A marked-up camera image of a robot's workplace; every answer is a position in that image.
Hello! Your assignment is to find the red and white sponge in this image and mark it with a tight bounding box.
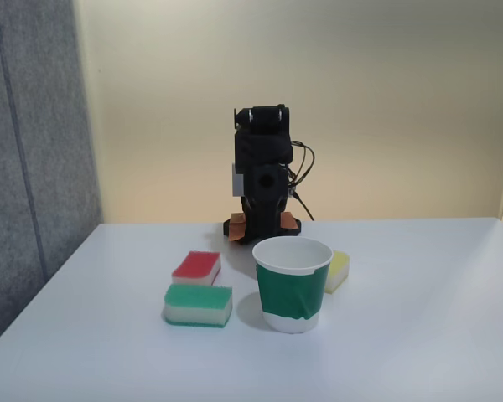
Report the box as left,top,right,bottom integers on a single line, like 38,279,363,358
171,250,222,287

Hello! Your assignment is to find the grey rectangular plate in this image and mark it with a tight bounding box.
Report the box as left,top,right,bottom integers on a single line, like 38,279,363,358
231,163,246,198

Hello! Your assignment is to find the yellow and white sponge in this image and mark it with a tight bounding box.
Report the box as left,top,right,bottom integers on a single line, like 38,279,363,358
324,250,352,295

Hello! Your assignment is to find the white paper cup green tape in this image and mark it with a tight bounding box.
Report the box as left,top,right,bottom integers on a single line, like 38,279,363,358
251,236,334,335

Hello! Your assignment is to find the green and white sponge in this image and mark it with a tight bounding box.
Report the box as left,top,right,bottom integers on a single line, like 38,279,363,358
163,283,235,329

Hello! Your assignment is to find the grey felt partition panel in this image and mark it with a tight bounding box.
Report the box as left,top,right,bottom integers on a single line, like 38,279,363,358
0,0,105,357

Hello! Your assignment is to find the black square camera box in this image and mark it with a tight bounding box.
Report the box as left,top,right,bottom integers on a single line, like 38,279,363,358
243,164,288,198

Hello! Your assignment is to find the thin black wire bundle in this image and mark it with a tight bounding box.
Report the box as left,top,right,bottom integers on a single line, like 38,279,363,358
288,140,317,188

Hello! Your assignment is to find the thick black cable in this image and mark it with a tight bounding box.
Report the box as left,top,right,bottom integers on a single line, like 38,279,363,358
292,190,316,222

